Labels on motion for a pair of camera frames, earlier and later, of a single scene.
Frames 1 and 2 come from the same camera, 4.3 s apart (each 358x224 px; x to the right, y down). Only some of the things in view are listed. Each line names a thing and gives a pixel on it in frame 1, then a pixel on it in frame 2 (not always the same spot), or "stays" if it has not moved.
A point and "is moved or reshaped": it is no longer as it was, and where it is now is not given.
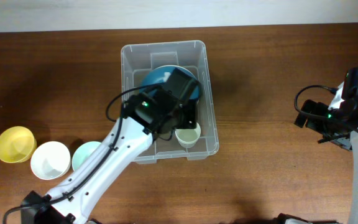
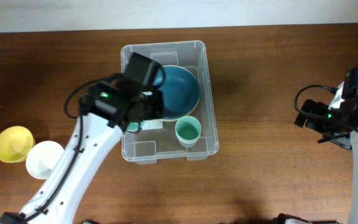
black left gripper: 189,121 to 157,97
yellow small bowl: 15,144 stays
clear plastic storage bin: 137,60 stays
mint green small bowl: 82,152 is moved or reshaped
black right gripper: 317,108 stays
